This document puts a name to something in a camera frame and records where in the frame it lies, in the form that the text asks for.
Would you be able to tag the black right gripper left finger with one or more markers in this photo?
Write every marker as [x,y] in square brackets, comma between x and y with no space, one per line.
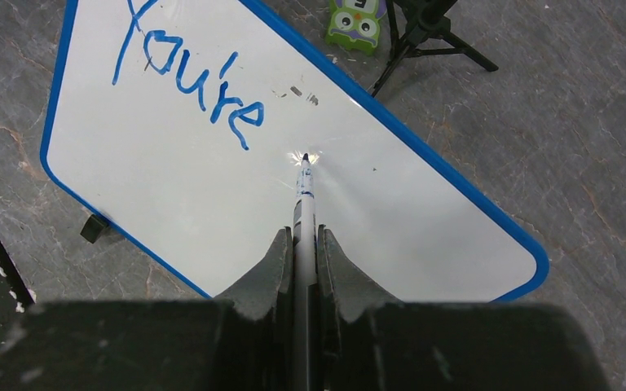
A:
[239,340]

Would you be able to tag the black microphone tripod stand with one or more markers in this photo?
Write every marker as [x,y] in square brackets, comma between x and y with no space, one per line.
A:
[420,28]

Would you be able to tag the black whiteboard foot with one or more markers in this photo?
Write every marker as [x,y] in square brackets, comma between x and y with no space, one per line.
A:
[94,227]

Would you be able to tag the green toy block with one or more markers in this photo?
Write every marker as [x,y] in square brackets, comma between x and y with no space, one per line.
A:
[355,24]

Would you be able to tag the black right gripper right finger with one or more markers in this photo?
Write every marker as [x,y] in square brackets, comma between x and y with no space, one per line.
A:
[371,340]

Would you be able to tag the whiteboard marker pen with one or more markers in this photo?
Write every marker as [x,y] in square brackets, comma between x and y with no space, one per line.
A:
[305,277]

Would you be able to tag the blue framed whiteboard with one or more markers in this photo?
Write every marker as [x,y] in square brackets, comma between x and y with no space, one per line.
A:
[183,124]

